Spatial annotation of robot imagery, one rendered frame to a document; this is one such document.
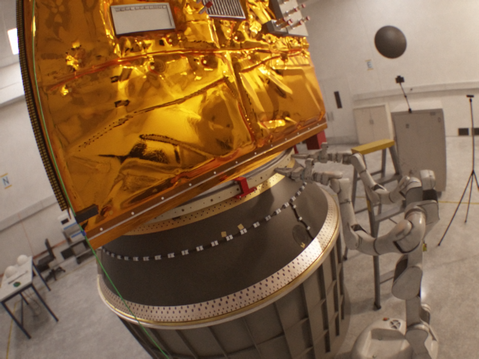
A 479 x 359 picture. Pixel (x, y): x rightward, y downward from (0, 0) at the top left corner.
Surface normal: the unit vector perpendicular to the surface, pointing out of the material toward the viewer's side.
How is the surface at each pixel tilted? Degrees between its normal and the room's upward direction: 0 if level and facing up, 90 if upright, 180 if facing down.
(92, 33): 93
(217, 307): 43
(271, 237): 62
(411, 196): 90
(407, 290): 90
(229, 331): 90
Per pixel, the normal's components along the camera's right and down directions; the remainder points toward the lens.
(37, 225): 0.67, 0.02
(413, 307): -0.58, 0.38
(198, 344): -0.04, 0.29
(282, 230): 0.39, -0.37
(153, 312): -0.33, -0.45
